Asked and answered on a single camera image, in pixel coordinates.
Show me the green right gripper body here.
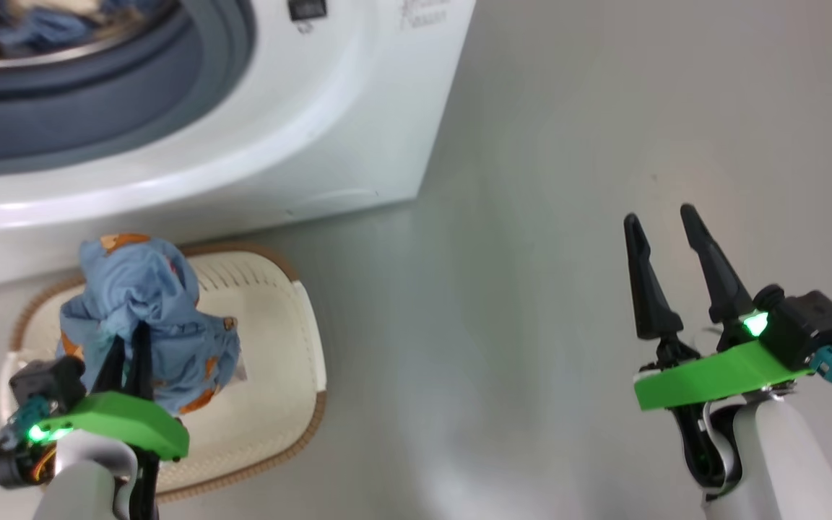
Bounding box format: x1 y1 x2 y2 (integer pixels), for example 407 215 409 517
633 336 818 414

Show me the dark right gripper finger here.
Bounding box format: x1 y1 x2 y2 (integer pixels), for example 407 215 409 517
680 204 755 333
623 213 684 340

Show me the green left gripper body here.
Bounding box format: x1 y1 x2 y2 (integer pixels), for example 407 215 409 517
30 390 191 463

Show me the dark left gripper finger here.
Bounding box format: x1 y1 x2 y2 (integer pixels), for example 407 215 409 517
91 336 128 397
127 321 155 402

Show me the blue cartoon print garment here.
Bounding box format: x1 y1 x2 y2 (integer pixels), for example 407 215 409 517
57 233 243 416

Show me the white front-load washing machine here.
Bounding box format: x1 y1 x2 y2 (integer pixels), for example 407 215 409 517
0 0 476 290

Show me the steel washer drum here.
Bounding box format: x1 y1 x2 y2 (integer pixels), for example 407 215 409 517
0 0 186 69

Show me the white perforated laundry basket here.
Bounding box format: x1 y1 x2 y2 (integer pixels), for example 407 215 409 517
0 242 328 503

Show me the teal left cable connector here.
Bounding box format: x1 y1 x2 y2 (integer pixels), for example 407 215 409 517
4 394 52 436

